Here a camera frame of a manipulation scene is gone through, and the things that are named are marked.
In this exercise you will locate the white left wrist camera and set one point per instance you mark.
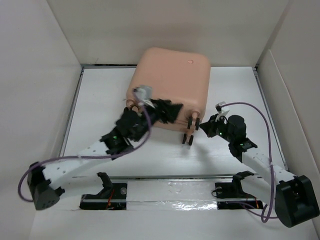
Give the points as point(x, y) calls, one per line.
point(143, 94)

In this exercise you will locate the pink hard-shell suitcase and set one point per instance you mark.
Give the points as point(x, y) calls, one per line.
point(182, 78)

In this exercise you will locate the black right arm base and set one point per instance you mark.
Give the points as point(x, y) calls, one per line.
point(232, 197)

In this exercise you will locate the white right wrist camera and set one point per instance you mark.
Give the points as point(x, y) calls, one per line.
point(222, 110)

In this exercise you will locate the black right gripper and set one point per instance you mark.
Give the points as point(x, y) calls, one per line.
point(209, 126)

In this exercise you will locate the white foam block with tape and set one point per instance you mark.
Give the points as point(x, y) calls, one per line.
point(171, 195)

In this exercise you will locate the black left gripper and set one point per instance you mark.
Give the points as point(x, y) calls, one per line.
point(165, 111)

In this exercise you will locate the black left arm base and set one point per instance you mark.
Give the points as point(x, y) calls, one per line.
point(112, 196)

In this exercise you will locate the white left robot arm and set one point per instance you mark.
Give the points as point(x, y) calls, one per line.
point(46, 179)

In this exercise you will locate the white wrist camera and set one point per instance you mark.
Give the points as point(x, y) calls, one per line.
point(143, 94)
point(222, 110)

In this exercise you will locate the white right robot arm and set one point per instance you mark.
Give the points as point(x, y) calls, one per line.
point(292, 197)

